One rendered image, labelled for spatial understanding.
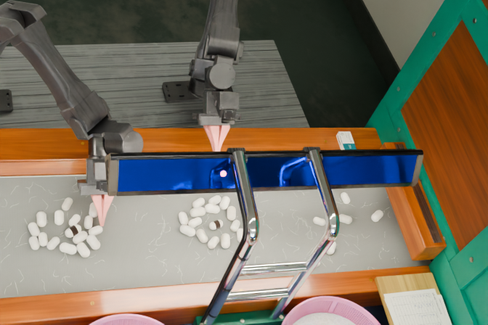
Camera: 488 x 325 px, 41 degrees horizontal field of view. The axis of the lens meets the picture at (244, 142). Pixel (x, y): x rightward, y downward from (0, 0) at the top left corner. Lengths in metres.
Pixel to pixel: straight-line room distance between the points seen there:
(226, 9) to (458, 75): 0.55
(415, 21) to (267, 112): 1.28
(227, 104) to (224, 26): 0.20
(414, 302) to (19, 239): 0.88
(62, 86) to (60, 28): 1.57
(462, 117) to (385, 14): 1.71
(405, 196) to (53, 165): 0.83
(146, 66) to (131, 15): 1.16
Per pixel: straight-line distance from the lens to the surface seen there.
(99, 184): 1.36
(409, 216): 1.59
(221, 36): 1.47
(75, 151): 1.56
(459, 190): 1.55
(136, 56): 1.91
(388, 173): 1.32
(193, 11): 3.13
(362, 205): 1.69
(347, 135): 1.75
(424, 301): 1.58
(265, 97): 1.90
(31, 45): 1.36
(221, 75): 1.39
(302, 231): 1.58
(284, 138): 1.69
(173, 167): 1.15
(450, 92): 1.57
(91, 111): 1.39
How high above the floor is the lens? 2.03
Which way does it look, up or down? 50 degrees down
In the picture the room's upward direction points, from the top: 22 degrees clockwise
